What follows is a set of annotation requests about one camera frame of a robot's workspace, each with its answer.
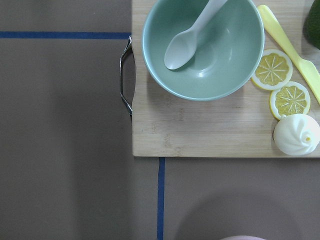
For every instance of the green bowl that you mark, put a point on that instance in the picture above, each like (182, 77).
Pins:
(229, 48)

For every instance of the lemon slice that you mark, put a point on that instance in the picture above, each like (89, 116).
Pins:
(291, 99)
(274, 70)

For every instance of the upper lemon slice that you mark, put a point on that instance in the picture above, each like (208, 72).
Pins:
(274, 70)

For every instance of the green avocado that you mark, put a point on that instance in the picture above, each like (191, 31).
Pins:
(311, 27)

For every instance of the white plastic spoon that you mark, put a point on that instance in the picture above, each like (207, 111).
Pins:
(183, 45)

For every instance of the bamboo cutting board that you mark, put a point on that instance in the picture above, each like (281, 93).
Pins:
(164, 125)

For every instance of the lower lemon slice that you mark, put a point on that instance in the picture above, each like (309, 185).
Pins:
(291, 99)

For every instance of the yellow plastic knife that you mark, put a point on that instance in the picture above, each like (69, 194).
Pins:
(305, 67)

